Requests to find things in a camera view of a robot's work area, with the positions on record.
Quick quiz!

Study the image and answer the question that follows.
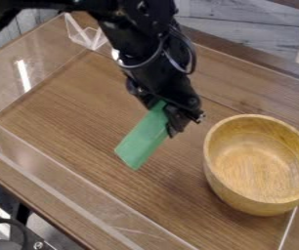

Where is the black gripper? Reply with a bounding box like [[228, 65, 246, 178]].
[[125, 64, 208, 140]]

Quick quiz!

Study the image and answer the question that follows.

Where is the green rectangular block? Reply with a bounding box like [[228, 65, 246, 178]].
[[114, 102, 168, 170]]

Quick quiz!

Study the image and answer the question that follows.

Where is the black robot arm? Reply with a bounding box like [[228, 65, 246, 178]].
[[0, 0, 204, 137]]

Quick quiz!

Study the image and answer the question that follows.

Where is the brown wooden bowl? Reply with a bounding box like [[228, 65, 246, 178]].
[[204, 114, 299, 217]]

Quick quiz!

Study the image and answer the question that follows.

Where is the black table leg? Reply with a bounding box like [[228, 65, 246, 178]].
[[14, 203, 30, 225]]

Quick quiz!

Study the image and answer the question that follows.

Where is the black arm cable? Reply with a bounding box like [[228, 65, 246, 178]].
[[116, 22, 198, 76]]

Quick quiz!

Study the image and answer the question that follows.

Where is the clear acrylic tray wall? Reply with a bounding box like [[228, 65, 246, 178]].
[[0, 18, 299, 250]]

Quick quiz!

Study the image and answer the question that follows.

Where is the black cable lower left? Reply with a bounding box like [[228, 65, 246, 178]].
[[0, 218, 29, 250]]

